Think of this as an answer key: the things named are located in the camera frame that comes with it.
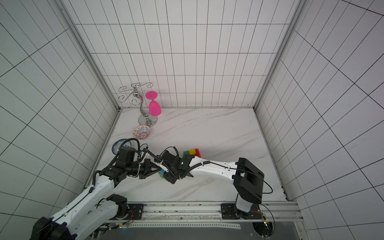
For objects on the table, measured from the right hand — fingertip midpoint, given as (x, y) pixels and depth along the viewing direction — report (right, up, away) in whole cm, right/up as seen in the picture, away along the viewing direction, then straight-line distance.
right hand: (168, 168), depth 80 cm
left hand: (-4, 0, -4) cm, 6 cm away
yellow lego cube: (+13, +7, +12) cm, 19 cm away
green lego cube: (-5, -5, +3) cm, 8 cm away
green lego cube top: (+9, +6, +12) cm, 16 cm away
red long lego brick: (+17, +5, +12) cm, 21 cm away
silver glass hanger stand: (-23, +27, +31) cm, 47 cm away
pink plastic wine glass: (-12, +35, +18) cm, 41 cm away
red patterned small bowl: (-23, +18, +24) cm, 38 cm away
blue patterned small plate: (-36, +11, +14) cm, 40 cm away
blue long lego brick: (-3, 0, -3) cm, 5 cm away
